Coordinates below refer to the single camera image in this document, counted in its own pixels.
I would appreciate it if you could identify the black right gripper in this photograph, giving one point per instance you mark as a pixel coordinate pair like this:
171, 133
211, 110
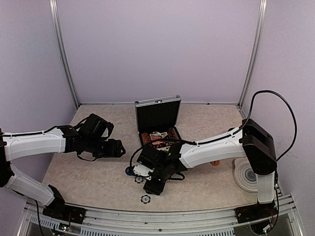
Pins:
156, 190

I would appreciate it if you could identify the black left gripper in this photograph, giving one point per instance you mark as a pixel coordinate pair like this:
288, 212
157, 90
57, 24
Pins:
113, 151

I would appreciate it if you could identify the single black white chip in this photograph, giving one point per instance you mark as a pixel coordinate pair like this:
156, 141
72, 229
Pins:
145, 199

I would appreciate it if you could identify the blue round button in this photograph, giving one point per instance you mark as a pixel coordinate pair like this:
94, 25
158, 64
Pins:
129, 171

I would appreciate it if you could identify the red playing card deck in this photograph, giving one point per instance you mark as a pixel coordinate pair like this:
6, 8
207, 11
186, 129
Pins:
157, 135

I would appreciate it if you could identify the aluminium poker chip case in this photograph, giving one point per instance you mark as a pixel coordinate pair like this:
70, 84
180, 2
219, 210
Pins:
157, 114

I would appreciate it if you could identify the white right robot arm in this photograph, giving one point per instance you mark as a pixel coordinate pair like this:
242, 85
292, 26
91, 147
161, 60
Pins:
249, 140

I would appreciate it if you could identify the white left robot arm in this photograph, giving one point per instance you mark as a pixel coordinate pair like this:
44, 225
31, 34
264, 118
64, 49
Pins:
17, 145

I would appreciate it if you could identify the dark red chip row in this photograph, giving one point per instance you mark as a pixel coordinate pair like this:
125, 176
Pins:
173, 136

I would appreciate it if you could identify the orange round button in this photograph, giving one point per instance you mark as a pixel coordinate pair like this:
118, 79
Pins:
215, 163

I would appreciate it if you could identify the grey striped plate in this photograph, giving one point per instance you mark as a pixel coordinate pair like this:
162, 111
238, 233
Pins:
244, 175

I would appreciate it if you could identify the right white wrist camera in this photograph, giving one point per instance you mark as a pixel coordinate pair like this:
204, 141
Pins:
141, 170

